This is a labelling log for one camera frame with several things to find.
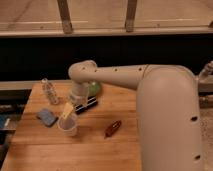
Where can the beige gripper wrist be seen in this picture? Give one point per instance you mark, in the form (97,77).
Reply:
(77,96)

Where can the white ceramic cup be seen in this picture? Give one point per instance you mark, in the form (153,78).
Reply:
(68,125)

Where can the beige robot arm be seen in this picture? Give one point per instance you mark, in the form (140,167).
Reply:
(167,108)

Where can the blue sponge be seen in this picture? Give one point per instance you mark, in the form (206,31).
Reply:
(47,117)

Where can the clear plastic water bottle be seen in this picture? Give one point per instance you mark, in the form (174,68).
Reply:
(49,91)

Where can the green bowl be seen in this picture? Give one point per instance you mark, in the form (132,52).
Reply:
(94,88)

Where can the left metal post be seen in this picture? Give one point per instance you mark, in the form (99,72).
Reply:
(65,16)

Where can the metal post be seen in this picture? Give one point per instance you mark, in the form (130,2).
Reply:
(130,15)
(65,16)

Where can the right metal post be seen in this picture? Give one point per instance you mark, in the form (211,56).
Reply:
(130,15)

